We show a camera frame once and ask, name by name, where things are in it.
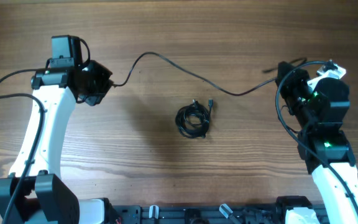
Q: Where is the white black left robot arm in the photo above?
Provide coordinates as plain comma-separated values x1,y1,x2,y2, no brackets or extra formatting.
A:
0,35,119,223

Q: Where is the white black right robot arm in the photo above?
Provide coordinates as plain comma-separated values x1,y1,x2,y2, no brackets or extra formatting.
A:
275,60,358,223

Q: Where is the black usb cable bundle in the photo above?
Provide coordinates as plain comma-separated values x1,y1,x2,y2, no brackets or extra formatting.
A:
175,98,214,139

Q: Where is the black left camera cable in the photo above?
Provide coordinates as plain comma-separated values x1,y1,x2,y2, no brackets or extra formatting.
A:
0,37,91,224

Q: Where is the black right camera cable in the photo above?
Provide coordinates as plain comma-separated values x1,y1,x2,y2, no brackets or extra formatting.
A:
275,60,358,224

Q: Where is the black camera cable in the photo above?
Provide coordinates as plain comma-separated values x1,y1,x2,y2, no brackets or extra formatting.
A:
0,37,91,224
275,60,358,224

